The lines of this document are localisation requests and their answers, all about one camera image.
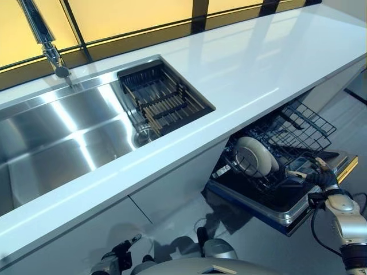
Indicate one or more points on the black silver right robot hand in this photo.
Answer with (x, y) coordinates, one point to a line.
(324, 179)

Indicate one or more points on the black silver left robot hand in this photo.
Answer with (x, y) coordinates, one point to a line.
(124, 247)

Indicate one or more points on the dark dishwasher door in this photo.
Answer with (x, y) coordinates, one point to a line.
(284, 216)

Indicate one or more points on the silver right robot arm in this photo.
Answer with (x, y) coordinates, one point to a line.
(347, 212)

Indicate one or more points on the white left robot leg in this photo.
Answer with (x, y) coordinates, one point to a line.
(149, 267)

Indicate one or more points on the wide white cabinet door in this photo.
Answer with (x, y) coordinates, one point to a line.
(71, 229)

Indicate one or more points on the narrow white cabinet door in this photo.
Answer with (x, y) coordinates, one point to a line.
(177, 189)

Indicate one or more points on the dark cabinet toe kick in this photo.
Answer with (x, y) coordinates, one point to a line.
(355, 96)

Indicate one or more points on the grey robot torso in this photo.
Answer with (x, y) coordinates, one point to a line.
(215, 269)

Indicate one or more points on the white cabinet front panel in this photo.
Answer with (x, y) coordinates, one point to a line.
(338, 86)

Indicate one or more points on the steel sink drain strainer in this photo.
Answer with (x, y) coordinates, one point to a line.
(143, 137)

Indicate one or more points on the stainless steel sink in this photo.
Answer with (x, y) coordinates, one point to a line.
(57, 129)

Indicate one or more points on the black sink dish rack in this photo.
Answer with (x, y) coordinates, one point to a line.
(160, 94)

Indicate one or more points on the chrome kitchen faucet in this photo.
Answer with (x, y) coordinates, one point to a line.
(37, 23)

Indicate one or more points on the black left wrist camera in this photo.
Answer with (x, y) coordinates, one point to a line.
(126, 260)

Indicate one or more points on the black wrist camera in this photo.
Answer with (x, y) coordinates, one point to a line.
(126, 260)
(316, 200)

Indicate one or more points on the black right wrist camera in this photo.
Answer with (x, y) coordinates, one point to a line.
(316, 200)

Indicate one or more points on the dark window frame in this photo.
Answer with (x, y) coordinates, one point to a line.
(200, 14)

